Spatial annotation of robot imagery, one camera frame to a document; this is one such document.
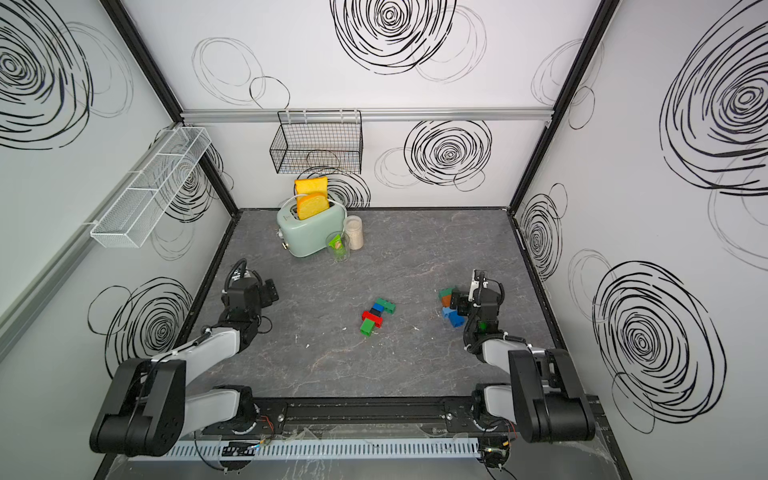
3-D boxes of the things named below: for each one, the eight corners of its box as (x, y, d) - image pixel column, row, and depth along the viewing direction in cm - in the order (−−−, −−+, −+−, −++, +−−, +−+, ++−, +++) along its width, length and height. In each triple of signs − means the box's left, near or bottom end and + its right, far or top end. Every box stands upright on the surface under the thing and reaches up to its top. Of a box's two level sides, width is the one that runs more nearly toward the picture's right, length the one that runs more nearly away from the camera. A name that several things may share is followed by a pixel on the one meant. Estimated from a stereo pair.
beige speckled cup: (346, 251, 109) (342, 231, 100) (348, 235, 114) (345, 215, 105) (362, 251, 109) (360, 231, 100) (364, 235, 114) (362, 215, 105)
